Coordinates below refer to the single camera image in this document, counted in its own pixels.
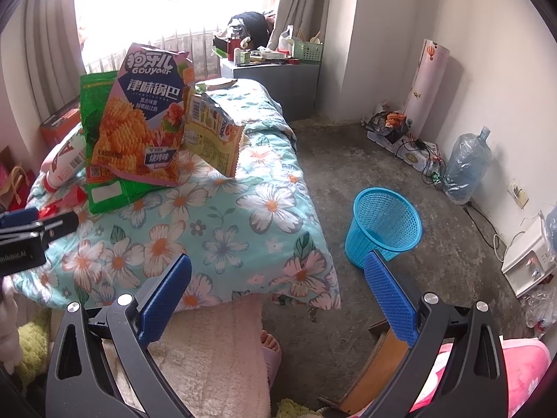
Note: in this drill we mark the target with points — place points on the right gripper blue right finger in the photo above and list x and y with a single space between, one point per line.
396 307

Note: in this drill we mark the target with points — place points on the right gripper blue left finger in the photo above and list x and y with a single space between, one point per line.
159 297

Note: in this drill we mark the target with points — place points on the white AD calcium milk bottle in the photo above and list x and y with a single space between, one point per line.
64 161

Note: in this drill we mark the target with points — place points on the green snack bag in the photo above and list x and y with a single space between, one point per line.
106 190

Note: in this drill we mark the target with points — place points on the blue mesh waste basket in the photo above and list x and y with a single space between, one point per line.
383 221

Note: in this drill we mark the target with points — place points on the orange cardboard box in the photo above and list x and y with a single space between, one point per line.
58 125

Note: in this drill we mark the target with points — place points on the floral turquoise quilt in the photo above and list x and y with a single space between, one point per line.
257 232

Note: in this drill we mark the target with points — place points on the white toaster oven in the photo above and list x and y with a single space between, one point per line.
530 258

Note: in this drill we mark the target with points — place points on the large clear water jug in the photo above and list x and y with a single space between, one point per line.
468 162

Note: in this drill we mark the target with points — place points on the yellow snack packet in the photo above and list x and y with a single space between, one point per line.
211 133

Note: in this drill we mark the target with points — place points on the white patterned folded board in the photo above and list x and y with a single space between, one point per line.
428 76

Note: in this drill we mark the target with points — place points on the grey cabinet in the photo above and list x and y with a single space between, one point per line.
294 86

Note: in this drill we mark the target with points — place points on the red thermos bottle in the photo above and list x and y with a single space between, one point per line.
235 36

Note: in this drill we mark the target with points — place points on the green plastic basket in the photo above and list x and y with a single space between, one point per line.
306 51

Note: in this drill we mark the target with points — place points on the beige curtain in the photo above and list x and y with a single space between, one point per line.
309 16

